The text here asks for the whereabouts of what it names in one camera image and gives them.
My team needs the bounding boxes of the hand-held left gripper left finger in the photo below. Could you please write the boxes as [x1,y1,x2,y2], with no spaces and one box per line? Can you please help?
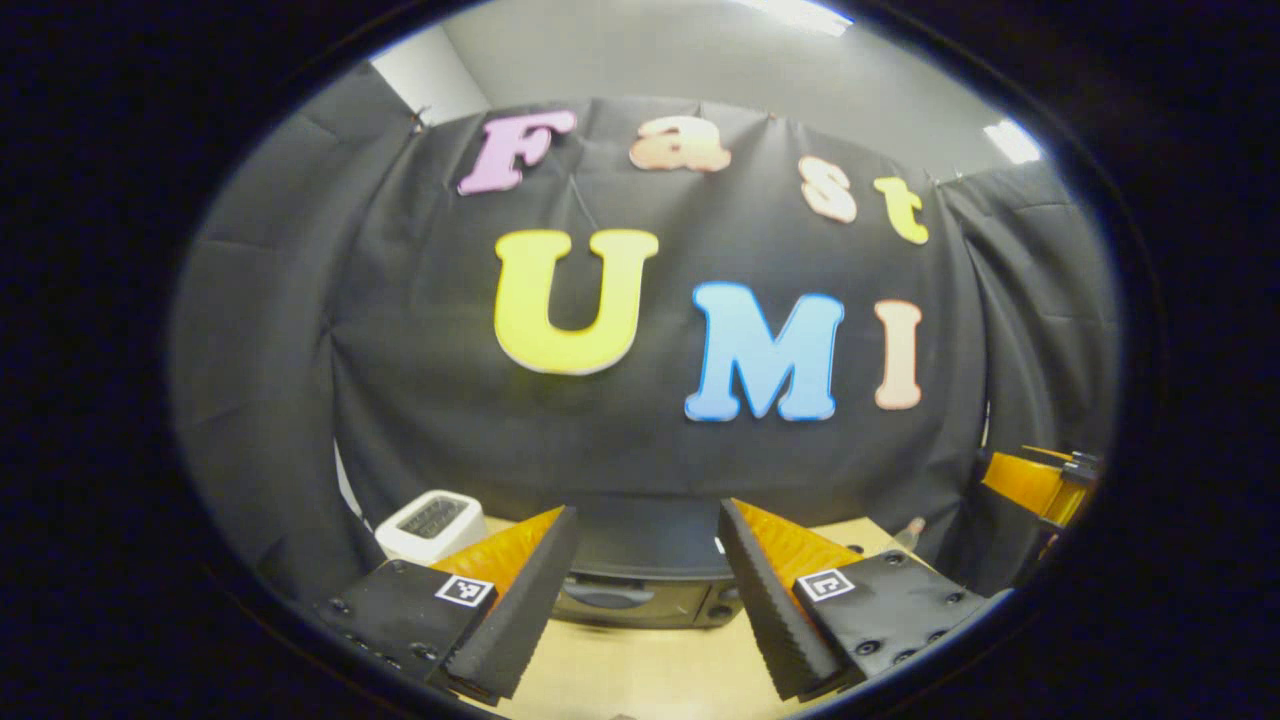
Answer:
[312,505,583,703]

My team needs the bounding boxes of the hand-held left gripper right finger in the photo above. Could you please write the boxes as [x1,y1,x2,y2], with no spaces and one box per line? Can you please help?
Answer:
[716,498,993,703]

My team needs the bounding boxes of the black electric oven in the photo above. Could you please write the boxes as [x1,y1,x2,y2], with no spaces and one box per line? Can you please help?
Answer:
[548,495,747,630]

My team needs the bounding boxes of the white toaster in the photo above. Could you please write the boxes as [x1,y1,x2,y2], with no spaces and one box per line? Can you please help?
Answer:
[374,489,489,567]

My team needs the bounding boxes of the black backdrop cloth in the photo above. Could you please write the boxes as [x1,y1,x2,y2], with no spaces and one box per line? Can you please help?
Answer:
[165,60,1121,601]

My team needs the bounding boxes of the small ceiling light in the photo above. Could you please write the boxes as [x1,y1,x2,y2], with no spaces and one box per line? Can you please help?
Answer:
[983,119,1043,166]

